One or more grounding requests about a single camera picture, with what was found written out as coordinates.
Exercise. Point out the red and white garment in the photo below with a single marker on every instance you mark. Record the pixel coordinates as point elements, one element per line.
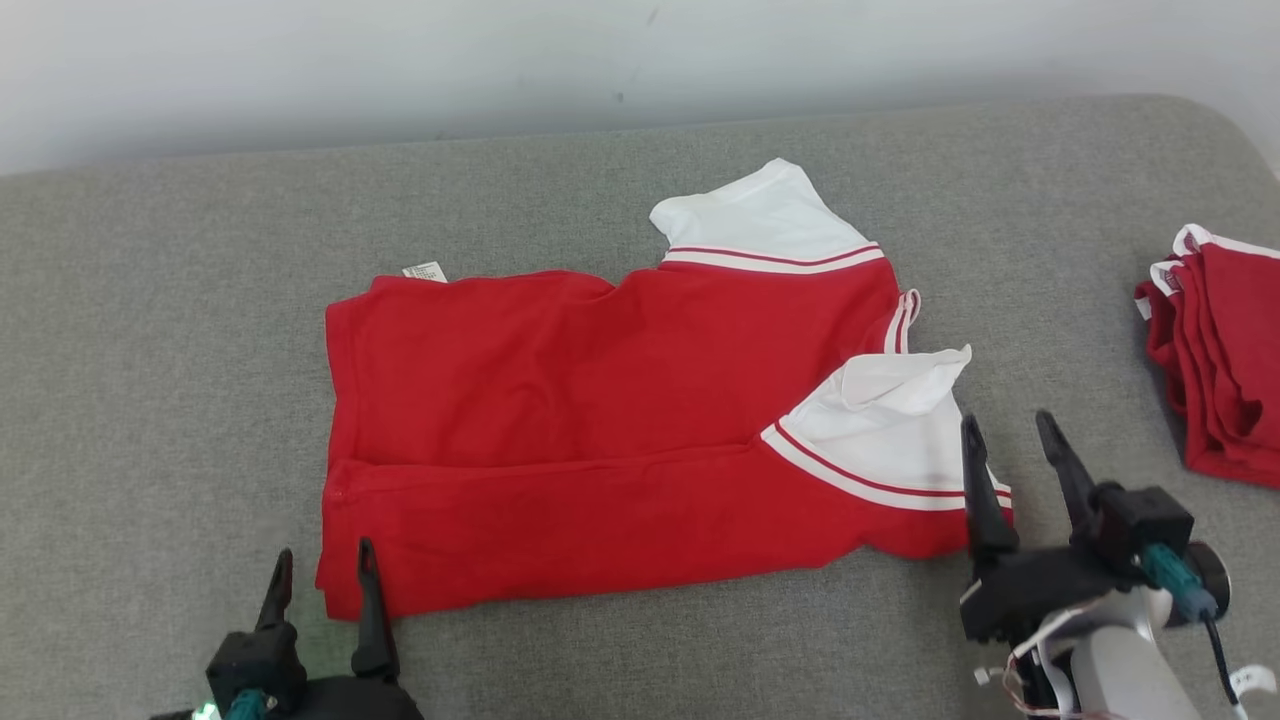
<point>550,400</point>
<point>1230,350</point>

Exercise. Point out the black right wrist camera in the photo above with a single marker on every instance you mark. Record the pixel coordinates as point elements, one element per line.
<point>1150,520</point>

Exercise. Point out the grey fabric sofa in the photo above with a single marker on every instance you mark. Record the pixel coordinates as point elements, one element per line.
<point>150,350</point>

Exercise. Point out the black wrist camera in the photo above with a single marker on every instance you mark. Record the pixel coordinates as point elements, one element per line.
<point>1150,520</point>
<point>258,662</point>

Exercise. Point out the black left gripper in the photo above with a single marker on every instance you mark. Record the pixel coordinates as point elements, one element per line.
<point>360,702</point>

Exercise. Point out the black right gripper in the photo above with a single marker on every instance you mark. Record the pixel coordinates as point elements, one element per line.
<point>1030,595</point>

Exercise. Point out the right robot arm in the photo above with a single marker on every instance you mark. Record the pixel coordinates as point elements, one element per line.
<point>1120,670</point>

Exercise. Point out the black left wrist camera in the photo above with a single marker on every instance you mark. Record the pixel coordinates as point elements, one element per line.
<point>258,662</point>

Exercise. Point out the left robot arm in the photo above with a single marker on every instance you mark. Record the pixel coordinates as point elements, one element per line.
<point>190,713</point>

